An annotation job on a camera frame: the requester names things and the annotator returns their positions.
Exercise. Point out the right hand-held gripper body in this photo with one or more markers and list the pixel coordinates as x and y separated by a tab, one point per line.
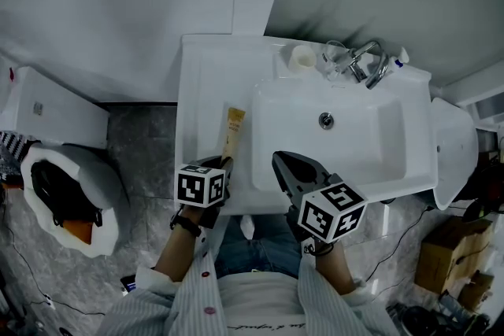
332	212

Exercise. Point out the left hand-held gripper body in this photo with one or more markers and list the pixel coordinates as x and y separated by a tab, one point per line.
199	185

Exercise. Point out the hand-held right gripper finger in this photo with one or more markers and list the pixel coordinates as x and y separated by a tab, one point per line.
284	175
305	162

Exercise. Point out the tan tube toiletry item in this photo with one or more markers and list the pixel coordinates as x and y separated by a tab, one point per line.
232	134

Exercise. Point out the person's right forearm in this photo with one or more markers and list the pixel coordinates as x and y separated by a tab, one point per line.
334	267

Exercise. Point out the person's left forearm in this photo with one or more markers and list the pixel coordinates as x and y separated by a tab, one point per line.
177	252

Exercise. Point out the chrome sink drain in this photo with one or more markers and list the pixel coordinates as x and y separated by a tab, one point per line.
326	120

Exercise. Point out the white sink counter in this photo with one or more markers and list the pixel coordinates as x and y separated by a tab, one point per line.
214	90

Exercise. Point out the black wristband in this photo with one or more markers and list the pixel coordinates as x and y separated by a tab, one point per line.
185	225

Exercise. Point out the blue jeans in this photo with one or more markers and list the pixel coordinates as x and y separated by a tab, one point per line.
260	244

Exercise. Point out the white cup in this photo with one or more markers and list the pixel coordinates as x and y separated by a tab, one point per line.
302	58

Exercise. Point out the clear plastic cup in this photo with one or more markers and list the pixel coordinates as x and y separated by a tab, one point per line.
334	57

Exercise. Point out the chrome faucet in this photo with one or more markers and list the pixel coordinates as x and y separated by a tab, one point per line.
370	65

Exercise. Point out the striped white shirt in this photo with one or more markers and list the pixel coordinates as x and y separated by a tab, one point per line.
252	307

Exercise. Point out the brown cardboard box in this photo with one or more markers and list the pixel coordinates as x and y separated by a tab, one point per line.
453	252

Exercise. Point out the orange packet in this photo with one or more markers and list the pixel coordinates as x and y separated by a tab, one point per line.
78	230

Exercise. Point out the white ceramic basin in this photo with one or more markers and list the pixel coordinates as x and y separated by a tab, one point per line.
453	145

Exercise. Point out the black bag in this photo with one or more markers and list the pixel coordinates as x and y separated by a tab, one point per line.
59	193

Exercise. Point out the white bottle with blue band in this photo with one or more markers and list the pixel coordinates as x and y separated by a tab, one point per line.
399	58

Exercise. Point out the white toilet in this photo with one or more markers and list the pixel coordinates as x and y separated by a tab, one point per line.
59	106

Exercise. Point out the black and white patterned cloth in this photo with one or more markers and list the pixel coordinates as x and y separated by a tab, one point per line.
12	153

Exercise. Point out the white power adapter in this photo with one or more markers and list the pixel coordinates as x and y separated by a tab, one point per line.
49	301

